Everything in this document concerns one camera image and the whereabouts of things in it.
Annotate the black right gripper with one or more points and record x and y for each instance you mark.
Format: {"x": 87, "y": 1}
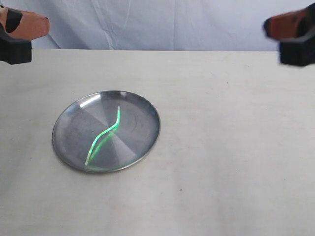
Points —
{"x": 299, "y": 48}

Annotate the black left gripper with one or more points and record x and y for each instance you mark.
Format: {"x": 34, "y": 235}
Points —
{"x": 16, "y": 26}

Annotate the white backdrop cloth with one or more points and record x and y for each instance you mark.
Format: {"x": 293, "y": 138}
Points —
{"x": 170, "y": 25}

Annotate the round stainless steel plate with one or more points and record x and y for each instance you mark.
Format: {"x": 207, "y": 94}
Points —
{"x": 79, "y": 124}

